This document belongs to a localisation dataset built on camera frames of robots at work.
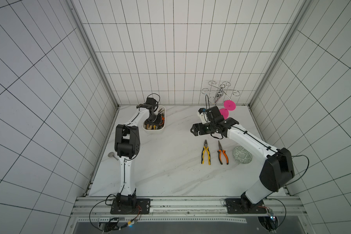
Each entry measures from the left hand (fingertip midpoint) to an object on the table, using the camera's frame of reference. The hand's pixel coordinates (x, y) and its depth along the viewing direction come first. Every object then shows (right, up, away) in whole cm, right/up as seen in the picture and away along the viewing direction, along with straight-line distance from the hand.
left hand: (158, 124), depth 101 cm
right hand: (+22, -2, -16) cm, 27 cm away
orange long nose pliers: (+41, -19, -9) cm, 46 cm away
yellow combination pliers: (+32, -15, -6) cm, 36 cm away
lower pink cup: (+44, +8, -10) cm, 46 cm away
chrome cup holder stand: (+39, +21, -13) cm, 47 cm away
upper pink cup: (+44, +12, -17) cm, 49 cm away
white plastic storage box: (0, +11, +12) cm, 16 cm away
